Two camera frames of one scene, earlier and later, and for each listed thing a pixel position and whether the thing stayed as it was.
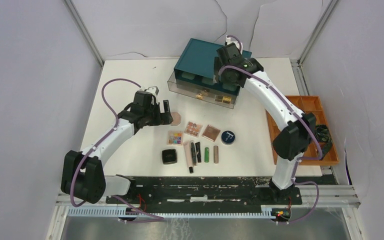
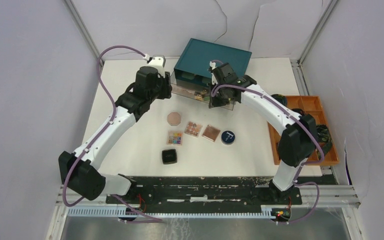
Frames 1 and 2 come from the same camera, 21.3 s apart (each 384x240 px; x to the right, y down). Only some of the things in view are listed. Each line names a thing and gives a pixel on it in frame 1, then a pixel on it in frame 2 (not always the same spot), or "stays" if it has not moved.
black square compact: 169,156 stays
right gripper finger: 216,68 -> 212,101
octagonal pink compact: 176,118 stays
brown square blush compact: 211,133 stays
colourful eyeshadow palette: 175,138 stays
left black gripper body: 150,114 -> 163,89
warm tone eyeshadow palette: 193,129 stays
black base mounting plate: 164,192 stays
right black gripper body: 224,78 -> 222,98
